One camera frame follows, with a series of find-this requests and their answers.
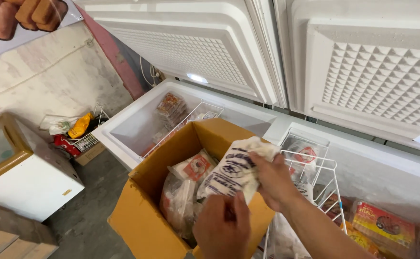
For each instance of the white packet with dark print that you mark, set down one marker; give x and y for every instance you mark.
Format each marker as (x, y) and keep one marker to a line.
(305, 190)

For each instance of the wooden planks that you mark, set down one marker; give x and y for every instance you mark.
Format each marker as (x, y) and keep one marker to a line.
(15, 241)

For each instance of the orange food packet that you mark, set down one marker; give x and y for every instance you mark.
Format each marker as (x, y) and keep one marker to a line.
(360, 239)

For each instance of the clear packet with red label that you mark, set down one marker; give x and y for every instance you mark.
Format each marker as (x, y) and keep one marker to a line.
(305, 156)

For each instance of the small freezer with wooden-framed lid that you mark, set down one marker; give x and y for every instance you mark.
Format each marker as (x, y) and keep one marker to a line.
(33, 180)

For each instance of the small brown cardboard box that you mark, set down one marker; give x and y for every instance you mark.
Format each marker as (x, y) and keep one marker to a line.
(89, 154)

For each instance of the white plastic bag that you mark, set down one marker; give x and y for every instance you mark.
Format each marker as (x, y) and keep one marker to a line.
(59, 125)

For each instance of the clear plastic food bag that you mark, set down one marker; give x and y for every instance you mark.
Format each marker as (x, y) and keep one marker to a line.
(177, 205)

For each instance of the white freezer lid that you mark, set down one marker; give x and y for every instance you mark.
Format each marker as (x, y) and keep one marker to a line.
(368, 64)
(195, 46)

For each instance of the person's right hand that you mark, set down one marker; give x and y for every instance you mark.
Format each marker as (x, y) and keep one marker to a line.
(276, 183)

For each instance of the yellow-brown cardboard box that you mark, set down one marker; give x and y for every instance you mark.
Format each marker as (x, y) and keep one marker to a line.
(141, 216)

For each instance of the person's left hand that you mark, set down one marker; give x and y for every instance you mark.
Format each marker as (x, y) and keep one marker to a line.
(220, 230)

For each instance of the person's right fingers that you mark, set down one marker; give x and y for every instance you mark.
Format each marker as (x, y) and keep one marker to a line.
(258, 160)

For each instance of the yellow plastic bag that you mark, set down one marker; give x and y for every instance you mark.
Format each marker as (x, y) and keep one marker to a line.
(79, 126)

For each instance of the white bag with blue print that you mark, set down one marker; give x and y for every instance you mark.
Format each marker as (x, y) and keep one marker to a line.
(231, 169)

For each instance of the food poster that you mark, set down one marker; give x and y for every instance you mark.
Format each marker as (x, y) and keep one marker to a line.
(19, 18)

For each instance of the white chest freezer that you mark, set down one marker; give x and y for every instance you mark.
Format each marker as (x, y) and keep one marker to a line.
(130, 129)
(375, 180)

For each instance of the white packet with red label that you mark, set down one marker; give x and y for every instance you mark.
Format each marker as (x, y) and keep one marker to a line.
(195, 167)

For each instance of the dark red food packet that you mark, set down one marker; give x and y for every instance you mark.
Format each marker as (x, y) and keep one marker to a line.
(335, 207)

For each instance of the stack of orange food packets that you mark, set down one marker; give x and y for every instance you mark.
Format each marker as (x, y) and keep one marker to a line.
(170, 108)

